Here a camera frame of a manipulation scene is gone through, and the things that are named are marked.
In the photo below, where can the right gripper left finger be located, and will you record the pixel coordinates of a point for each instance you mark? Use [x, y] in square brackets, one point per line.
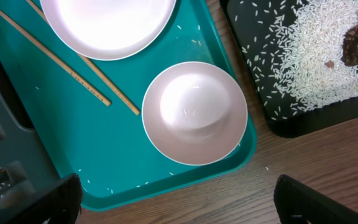
[59, 203]

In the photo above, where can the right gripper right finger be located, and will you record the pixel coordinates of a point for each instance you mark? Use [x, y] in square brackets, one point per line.
[296, 203]

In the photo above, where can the pink bowl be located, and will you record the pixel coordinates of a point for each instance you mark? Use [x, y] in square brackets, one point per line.
[194, 113]

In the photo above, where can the pile of rice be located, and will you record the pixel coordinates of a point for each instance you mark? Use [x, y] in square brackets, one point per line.
[311, 69]

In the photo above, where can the grey dishwasher rack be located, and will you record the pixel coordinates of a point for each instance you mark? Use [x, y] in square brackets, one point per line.
[25, 167]

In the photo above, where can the black food waste tray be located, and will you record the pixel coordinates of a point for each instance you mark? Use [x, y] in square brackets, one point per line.
[250, 24]

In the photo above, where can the left wooden chopstick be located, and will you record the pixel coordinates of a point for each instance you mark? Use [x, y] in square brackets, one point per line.
[57, 60]

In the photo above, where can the wooden chopstick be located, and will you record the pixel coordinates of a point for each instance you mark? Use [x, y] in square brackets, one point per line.
[94, 68]
[57, 60]

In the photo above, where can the right wooden chopstick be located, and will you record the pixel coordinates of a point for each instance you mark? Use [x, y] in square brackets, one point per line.
[94, 68]

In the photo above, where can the pink round plate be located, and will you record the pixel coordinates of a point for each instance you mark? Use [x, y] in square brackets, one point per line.
[107, 29]

